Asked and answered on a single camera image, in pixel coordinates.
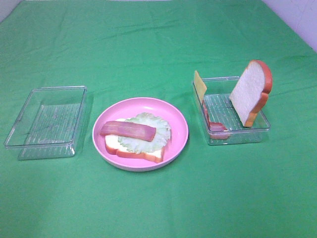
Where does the toy bacon strip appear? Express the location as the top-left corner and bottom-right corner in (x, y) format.
(100, 120), (156, 142)
(202, 100), (230, 140)

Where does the green tablecloth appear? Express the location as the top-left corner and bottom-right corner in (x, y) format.
(0, 0), (317, 238)

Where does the clear plastic tray right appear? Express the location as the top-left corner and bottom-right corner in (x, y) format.
(193, 76), (270, 146)

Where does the toy bread slice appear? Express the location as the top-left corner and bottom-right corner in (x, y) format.
(104, 119), (166, 163)
(229, 60), (273, 127)

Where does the clear plastic tray left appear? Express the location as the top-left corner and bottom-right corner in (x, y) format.
(4, 86), (87, 160)

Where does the toy cheese slice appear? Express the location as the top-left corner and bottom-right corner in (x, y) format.
(194, 70), (207, 103)

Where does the toy lettuce leaf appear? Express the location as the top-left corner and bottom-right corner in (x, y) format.
(118, 112), (171, 154)

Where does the clear plastic tray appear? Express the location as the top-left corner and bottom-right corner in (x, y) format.
(193, 76), (270, 146)
(4, 86), (87, 160)

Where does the pink plate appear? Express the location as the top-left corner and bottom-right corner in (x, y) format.
(92, 97), (189, 172)

